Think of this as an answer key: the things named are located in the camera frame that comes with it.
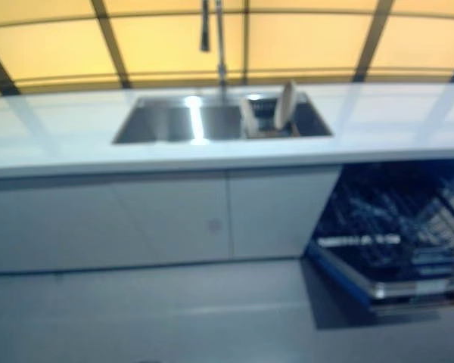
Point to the dark window frame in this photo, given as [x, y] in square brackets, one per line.
[109, 38]

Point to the stainless steel sink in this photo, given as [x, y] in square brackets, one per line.
[166, 121]

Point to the wide white cabinet door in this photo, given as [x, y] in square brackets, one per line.
[98, 223]

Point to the dishwasher door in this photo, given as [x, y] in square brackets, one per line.
[420, 291]

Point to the chrome pull-down faucet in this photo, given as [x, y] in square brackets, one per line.
[221, 56]

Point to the cream round plate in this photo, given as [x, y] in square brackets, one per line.
[249, 117]
[285, 106]

